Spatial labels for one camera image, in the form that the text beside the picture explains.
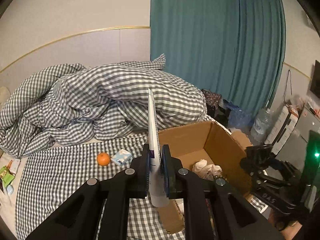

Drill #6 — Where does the orange mandarin fruit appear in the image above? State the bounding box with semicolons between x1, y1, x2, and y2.
97;152;111;166

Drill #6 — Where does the blue floral tissue pack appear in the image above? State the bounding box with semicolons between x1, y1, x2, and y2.
111;149;132;166

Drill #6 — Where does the crumpled tissue paper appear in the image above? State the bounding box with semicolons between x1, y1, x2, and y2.
192;159;222;181

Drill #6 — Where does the grey checkered bed sheet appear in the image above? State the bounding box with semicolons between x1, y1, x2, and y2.
15;125;251;239

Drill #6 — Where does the white suitcase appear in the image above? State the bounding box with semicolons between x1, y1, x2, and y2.
265;105;299;155

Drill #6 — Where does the large clear water bottle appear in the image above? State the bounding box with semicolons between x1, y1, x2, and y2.
250;108;272;145

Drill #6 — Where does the grey mini fridge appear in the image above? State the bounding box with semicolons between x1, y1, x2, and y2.
293;107;319;152

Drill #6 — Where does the blue plastic bag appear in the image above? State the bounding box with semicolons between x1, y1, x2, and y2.
223;100;253;130

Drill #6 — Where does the light blue small case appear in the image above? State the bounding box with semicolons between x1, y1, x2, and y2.
6;185;14;196

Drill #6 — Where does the brown cardboard box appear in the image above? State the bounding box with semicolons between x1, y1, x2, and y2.
157;121;260;239

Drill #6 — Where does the green snack packet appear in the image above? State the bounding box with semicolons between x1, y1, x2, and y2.
0;166;15;188

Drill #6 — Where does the white orange flat box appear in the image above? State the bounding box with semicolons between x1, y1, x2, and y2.
7;158;21;175

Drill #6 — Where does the dark floral bag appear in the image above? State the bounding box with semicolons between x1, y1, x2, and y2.
201;89;223;118

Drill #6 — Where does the grey checkered duvet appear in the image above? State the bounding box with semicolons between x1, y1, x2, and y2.
1;55;207;158

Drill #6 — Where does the teal curtain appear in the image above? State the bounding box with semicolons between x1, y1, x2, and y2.
150;0;286;115

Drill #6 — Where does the black wall television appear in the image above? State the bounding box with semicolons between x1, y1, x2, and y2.
310;60;320;98

